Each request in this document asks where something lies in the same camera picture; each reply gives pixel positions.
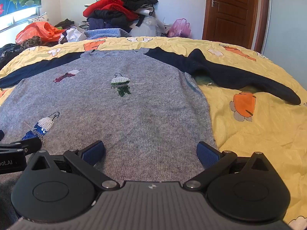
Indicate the window frame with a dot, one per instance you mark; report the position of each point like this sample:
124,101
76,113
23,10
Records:
16,19

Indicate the yellow printed quilt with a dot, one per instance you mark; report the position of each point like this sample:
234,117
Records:
263,129

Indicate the pile of clothes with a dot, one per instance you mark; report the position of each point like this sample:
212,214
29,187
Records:
108,4

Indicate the light blue knit garment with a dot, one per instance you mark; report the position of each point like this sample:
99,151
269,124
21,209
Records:
105,33

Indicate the pink plastic bag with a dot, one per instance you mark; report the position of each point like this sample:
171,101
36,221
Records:
179,28

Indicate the grey sweater with navy sleeves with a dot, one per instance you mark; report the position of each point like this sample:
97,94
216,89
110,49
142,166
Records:
144,100

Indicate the brown wooden door frame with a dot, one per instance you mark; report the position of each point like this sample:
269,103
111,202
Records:
262,16

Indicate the frosted glass wardrobe door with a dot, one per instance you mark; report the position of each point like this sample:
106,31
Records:
287,24

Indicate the white crumpled plastic bag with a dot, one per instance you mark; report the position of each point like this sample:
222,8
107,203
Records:
73,35

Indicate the grey plastic bag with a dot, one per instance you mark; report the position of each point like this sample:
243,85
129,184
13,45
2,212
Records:
148,27

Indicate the brown wooden door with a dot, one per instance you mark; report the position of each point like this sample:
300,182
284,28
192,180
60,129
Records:
230,12

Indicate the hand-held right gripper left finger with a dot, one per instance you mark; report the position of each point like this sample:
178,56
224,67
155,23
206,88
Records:
94,152

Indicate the floral pillow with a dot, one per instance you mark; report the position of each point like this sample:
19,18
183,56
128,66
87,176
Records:
39,18

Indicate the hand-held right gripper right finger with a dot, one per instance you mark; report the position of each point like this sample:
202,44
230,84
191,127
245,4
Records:
207,154

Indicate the dark olive cloth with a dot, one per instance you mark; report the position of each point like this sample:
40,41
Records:
64,23

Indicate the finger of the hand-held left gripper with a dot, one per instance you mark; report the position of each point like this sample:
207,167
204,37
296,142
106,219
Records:
1,135
31,145

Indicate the navy padded garment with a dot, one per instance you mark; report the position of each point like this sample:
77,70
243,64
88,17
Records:
108,19

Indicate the leopard print cloth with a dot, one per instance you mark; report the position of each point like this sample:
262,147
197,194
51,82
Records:
30,42

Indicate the houndstooth cloth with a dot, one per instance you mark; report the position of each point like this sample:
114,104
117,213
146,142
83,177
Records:
84,25

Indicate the orange plastic bag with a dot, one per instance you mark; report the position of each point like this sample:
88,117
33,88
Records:
38,32

